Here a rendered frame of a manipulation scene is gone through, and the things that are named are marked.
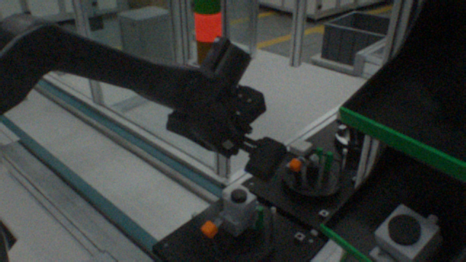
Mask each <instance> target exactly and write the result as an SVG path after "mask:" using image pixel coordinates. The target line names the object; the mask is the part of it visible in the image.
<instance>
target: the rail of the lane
mask: <svg viewBox="0 0 466 262"><path fill-rule="evenodd" d="M0 151H1V153H2V154H3V160H4V163H5V165H6V167H7V169H8V170H7V171H8V173H9V176H10V177H11V179H13V181H15V182H16V183H17V184H18V185H19V187H21V189H22V190H24V192H25V193H26V194H27V195H28V196H29V197H30V198H32V200H33V201H35V203H37V205H38V206H40V208H41V209H42V210H43V211H44V212H45V213H46V214H47V215H48V216H49V217H50V218H51V219H52V220H53V221H54V222H55V223H56V224H57V225H58V226H59V227H60V228H61V229H62V230H64V232H65V233H66V235H67V236H68V237H69V238H70V239H71V240H72V241H73V242H74V243H75V244H76V245H77V246H79V247H80V248H81V249H82V250H83V252H84V253H85V254H86V255H87V256H88V257H89V259H91V258H92V257H94V256H95V255H98V254H99V253H100V252H101V251H103V250H106V251H107V252H108V253H109V254H110V255H111V256H112V257H113V258H114V259H115V260H116V261H117V262H153V260H152V259H151V258H150V257H148V256H147V254H145V253H143V252H142V251H141V250H140V249H139V248H138V247H136V246H135V245H134V244H133V243H132V242H131V241H130V240H129V239H128V238H127V237H126V236H125V235H123V234H122V233H121V232H120V231H119V230H117V229H116V228H115V227H114V226H113V225H112V224H110V223H109V222H108V220H107V219H105V218H104V217H103V216H102V215H101V214H100V213H98V212H97V211H96V210H95V209H94V208H93V207H91V206H90V205H89V204H87V203H86V202H85V201H84V200H83V199H82V198H81V197H80V196H79V195H78V194H77V193H76V192H75V191H74V190H71V189H70V188H69V187H68V186H67V185H66V184H65V183H64V182H63V181H62V180H61V179H59V178H58V176H56V175H55V174H54V173H52V172H51V171H50V170H49V169H48V168H47V167H45V166H44V165H43V164H42V163H41V162H39V161H38V160H37V159H36V158H35V156H33V155H32V154H31V153H30V152H29V151H27V150H25V149H24V148H23V147H22V146H21V145H20V144H19V143H18V142H17V141H15V142H11V143H9V146H7V145H4V146H1V147H0Z"/></svg>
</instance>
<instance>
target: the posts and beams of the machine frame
mask: <svg viewBox="0 0 466 262"><path fill-rule="evenodd" d="M307 7H308V0H294V6H293V25H292V35H291V53H290V62H289V65H290V66H293V67H296V68H297V67H299V66H301V62H302V55H303V46H304V31H305V27H306V22H307Z"/></svg>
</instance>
